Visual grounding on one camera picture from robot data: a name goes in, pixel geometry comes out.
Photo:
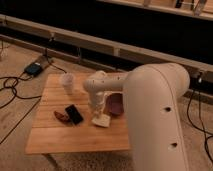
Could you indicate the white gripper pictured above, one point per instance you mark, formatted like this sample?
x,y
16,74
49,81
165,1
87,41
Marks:
x,y
97,103

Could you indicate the white sponge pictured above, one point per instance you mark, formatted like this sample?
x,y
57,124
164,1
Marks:
x,y
102,120

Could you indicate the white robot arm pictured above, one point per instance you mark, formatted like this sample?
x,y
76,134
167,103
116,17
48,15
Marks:
x,y
150,94

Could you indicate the purple bowl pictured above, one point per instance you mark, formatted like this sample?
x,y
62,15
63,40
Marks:
x,y
114,104

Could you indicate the black smartphone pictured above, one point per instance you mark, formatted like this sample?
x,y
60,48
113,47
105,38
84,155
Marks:
x,y
73,114

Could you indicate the translucent plastic cup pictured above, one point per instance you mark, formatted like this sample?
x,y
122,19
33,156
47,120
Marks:
x,y
67,82

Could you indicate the brown leather pouch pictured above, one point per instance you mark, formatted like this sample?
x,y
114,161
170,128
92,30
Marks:
x,y
61,117

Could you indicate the wooden table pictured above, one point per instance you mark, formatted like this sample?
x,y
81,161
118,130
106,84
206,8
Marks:
x,y
48,135

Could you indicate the black power adapter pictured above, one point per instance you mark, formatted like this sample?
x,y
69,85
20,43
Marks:
x,y
33,69

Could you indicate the wooden shelf rail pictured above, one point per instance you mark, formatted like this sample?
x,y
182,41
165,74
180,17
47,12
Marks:
x,y
121,50

